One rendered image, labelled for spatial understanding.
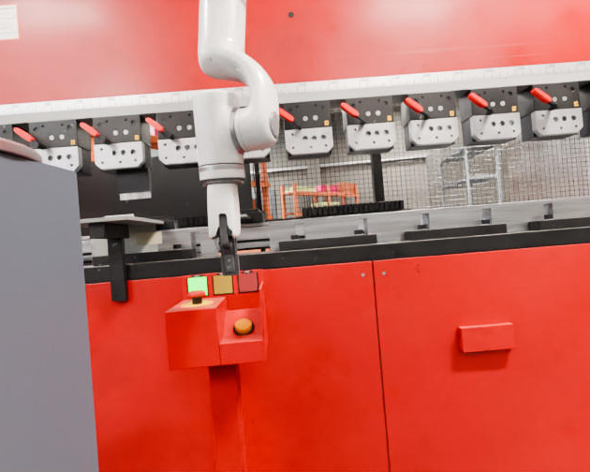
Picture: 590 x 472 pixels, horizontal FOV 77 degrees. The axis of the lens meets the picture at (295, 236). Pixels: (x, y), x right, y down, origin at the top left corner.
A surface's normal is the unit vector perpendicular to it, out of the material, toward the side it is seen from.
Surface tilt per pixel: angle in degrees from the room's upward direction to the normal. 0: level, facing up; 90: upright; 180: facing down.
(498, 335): 90
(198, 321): 90
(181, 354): 90
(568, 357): 90
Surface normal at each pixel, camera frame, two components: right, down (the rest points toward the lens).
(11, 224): 0.99, -0.08
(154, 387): 0.01, -0.01
